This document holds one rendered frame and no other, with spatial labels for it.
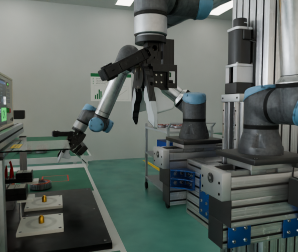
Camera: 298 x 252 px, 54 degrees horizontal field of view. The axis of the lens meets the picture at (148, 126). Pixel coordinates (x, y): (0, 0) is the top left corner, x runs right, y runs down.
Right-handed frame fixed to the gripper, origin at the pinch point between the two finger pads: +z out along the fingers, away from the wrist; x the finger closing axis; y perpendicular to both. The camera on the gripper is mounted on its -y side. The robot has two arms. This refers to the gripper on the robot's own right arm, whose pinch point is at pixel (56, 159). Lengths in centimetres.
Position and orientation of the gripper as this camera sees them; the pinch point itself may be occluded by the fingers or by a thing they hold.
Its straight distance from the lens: 169.6
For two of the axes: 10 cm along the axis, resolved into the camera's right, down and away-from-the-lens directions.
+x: -3.0, -0.7, 9.5
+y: 8.3, 4.8, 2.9
